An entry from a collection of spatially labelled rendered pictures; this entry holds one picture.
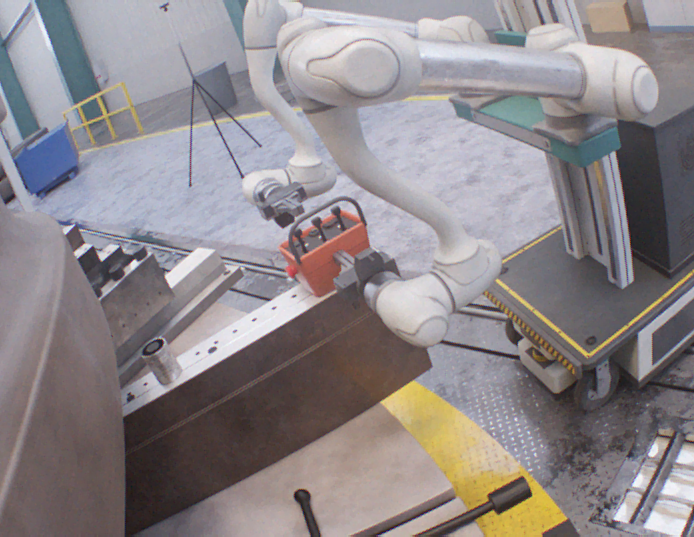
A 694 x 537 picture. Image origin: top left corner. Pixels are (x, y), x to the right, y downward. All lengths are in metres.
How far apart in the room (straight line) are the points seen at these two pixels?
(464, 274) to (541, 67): 0.49
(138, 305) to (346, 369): 1.06
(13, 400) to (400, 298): 0.83
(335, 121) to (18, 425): 0.77
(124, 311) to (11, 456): 1.73
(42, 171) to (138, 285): 8.50
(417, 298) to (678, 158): 0.95
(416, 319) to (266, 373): 0.49
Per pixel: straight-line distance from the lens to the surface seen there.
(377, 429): 1.73
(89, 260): 2.51
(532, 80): 1.11
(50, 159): 10.84
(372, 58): 0.89
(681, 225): 1.90
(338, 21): 1.96
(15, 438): 0.83
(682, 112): 1.79
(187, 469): 1.71
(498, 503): 1.38
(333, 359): 1.68
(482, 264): 1.35
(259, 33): 1.80
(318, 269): 1.57
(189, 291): 2.72
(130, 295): 2.48
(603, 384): 1.90
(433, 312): 1.27
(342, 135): 1.14
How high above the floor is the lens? 1.46
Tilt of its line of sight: 27 degrees down
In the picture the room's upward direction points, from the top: 23 degrees counter-clockwise
